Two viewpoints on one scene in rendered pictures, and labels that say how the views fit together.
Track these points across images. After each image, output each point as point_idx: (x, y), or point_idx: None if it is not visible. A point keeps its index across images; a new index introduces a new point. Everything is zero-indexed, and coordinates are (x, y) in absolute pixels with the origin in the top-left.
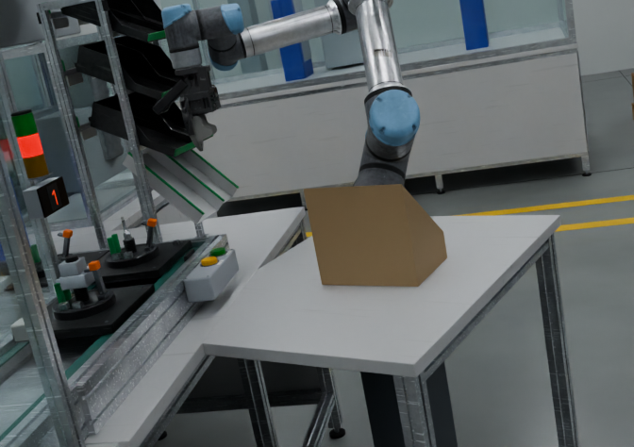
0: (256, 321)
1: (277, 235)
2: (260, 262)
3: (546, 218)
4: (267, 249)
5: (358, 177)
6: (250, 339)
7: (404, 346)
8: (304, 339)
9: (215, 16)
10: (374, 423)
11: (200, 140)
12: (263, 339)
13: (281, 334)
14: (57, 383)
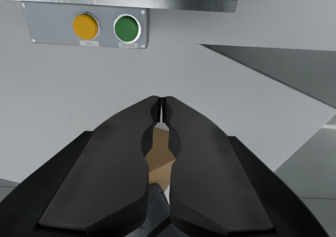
0: (46, 76)
1: (329, 43)
2: (221, 43)
3: None
4: (272, 41)
5: (136, 230)
6: (5, 80)
7: (13, 172)
8: (14, 120)
9: None
10: None
11: (167, 124)
12: (9, 91)
13: (20, 103)
14: None
